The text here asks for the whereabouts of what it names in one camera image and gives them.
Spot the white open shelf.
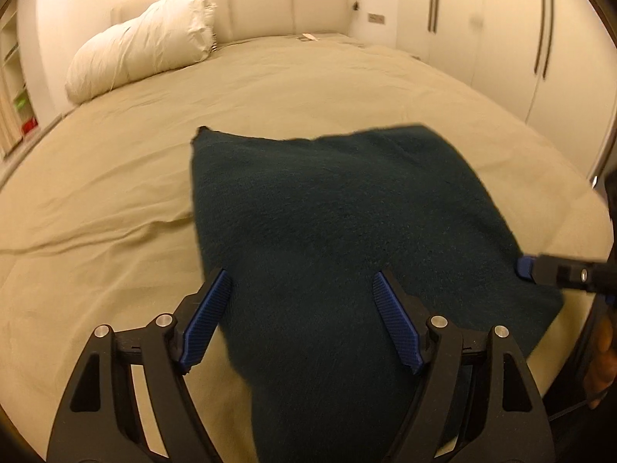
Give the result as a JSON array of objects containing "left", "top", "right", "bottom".
[{"left": 0, "top": 5, "right": 40, "bottom": 157}]

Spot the person's right hand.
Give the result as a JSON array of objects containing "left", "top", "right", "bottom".
[{"left": 582, "top": 306, "right": 616, "bottom": 410}]

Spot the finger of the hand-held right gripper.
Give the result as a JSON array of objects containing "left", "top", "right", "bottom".
[{"left": 517, "top": 252, "right": 617, "bottom": 296}]

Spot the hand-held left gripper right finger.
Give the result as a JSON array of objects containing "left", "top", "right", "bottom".
[{"left": 373, "top": 270, "right": 554, "bottom": 463}]

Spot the white wardrobe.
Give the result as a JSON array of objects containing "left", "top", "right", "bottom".
[{"left": 399, "top": 0, "right": 617, "bottom": 179}]

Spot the dark green knit sweater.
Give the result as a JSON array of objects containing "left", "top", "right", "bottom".
[{"left": 189, "top": 124, "right": 566, "bottom": 463}]

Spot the cream padded headboard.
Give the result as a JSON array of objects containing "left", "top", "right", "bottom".
[{"left": 110, "top": 0, "right": 358, "bottom": 51}]

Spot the beige bed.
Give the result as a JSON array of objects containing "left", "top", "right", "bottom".
[{"left": 0, "top": 33, "right": 610, "bottom": 463}]

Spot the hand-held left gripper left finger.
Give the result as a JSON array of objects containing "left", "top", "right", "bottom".
[{"left": 47, "top": 267, "right": 233, "bottom": 463}]

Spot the white pillow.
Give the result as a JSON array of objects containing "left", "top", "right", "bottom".
[{"left": 64, "top": 0, "right": 219, "bottom": 103}]

